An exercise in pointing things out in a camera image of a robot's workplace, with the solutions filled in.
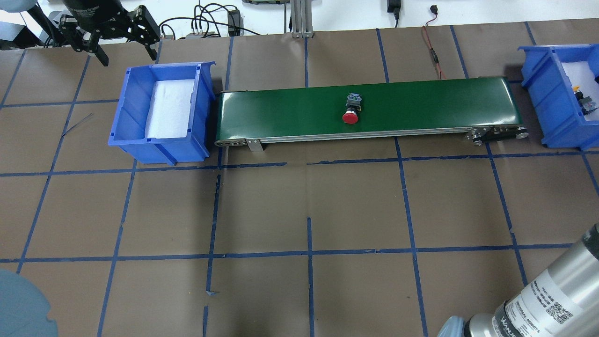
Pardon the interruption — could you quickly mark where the bin white foam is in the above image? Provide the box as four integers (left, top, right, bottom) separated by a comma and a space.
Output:
145, 79, 194, 139
561, 60, 599, 121

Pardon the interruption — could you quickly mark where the right blue bin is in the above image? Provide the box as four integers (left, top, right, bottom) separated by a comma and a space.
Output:
520, 44, 599, 151

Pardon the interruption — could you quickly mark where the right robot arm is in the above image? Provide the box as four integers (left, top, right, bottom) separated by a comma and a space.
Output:
439, 225, 599, 337

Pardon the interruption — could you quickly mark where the right bin white foam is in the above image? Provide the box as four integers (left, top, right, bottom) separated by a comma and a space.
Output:
561, 60, 599, 121

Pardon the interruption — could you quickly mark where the black power adapter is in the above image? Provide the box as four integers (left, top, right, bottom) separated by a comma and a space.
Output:
227, 9, 243, 37

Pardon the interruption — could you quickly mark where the left blue bin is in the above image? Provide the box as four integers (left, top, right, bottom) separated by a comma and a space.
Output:
108, 61, 216, 166

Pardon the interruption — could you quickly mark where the yellow push button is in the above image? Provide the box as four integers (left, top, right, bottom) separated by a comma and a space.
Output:
572, 86, 598, 116

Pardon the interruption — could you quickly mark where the left bin white foam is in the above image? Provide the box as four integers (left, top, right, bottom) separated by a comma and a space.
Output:
145, 79, 194, 139

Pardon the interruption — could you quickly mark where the red push button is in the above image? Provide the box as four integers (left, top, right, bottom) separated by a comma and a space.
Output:
342, 93, 362, 125

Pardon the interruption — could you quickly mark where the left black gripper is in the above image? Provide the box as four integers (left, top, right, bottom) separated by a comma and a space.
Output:
58, 0, 161, 67

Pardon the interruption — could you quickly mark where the aluminium frame post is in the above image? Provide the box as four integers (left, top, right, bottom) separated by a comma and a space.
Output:
290, 0, 314, 39

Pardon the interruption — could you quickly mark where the green conveyor belt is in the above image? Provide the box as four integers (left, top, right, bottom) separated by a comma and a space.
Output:
215, 77, 529, 151

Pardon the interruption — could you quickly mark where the red black wire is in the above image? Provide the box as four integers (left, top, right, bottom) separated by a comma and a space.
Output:
421, 6, 448, 80

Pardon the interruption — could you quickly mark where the blue bin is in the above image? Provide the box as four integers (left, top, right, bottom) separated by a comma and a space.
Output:
520, 44, 599, 151
108, 61, 216, 166

